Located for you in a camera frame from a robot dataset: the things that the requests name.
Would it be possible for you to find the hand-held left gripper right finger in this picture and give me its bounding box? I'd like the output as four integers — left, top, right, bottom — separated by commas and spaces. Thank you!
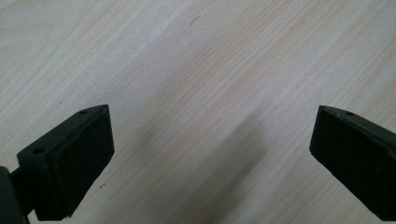
309, 105, 396, 222

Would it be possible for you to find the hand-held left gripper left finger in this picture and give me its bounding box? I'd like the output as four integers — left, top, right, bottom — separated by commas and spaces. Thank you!
10, 104, 116, 222

